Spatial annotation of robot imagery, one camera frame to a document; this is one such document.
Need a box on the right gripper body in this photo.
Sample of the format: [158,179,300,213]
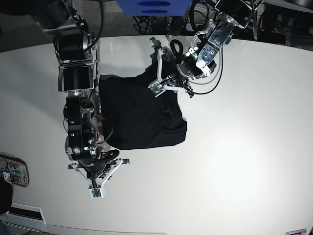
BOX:
[67,158,130,199]

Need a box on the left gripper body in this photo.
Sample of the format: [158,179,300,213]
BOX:
[148,37,194,98]

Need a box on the black T-shirt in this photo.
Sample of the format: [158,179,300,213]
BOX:
[99,63,187,150]

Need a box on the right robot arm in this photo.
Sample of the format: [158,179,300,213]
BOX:
[0,0,128,198]

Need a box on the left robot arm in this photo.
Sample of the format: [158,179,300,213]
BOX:
[148,0,262,97]

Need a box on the white device at table edge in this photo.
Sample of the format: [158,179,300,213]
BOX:
[1,203,46,232]

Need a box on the orange blue parts box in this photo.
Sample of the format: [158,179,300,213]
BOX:
[0,153,29,188]

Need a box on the blue plastic bin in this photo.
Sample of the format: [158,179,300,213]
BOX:
[116,0,191,16]

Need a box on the dark clothed person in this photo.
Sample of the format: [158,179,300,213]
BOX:
[0,178,13,215]

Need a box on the label sticker on table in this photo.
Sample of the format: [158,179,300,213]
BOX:
[285,229,307,235]

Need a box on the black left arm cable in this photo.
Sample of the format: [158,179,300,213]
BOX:
[188,46,224,95]

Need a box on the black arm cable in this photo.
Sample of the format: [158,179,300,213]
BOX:
[83,0,106,52]
[188,46,224,95]

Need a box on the black cable bundle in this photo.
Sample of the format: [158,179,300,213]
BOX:
[133,0,221,36]

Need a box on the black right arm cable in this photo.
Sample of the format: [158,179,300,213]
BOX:
[83,0,106,52]

